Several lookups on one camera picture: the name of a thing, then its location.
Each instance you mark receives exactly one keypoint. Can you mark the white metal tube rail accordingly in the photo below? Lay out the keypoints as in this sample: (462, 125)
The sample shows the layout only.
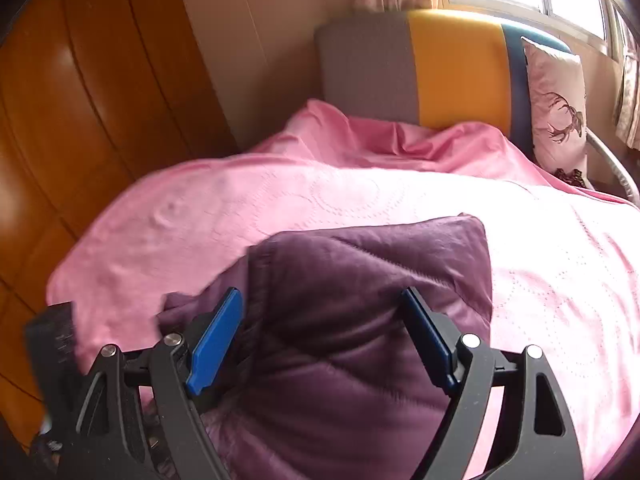
(612, 165)

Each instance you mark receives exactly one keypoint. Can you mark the pink deer print pillow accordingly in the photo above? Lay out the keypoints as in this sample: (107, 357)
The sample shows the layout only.
(557, 105)

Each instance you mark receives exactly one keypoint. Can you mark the purple quilted down jacket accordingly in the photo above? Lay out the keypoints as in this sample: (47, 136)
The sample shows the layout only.
(350, 335)

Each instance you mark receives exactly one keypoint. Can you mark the grey yellow blue headboard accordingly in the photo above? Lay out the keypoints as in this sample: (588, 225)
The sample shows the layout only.
(450, 70)

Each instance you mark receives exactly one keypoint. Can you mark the dark floral cloth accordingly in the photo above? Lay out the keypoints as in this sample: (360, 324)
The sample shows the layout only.
(571, 178)

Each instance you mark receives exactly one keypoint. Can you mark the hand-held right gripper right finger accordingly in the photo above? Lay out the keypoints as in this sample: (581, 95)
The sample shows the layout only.
(430, 340)

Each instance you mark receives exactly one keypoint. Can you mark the brown wooden wardrobe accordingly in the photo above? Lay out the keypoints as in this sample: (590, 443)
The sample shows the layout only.
(75, 110)

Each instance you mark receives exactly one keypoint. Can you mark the pink bed blanket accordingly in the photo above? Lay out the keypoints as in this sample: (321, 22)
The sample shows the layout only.
(200, 200)

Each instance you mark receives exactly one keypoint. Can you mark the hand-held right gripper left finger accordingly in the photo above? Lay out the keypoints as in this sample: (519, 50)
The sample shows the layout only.
(215, 342)

